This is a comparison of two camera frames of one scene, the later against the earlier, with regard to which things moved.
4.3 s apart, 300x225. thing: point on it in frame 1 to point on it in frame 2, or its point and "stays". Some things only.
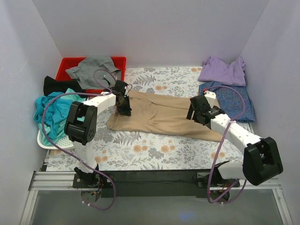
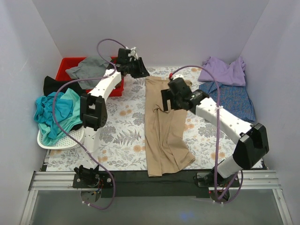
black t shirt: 51,85 stays
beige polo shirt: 161,114 to 168,147
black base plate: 132,183 stays
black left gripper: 123,103 to 135,67
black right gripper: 195,112 to 168,98
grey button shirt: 84,72 stays
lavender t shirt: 214,70 stays
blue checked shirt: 230,102 stays
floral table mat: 117,152 stays
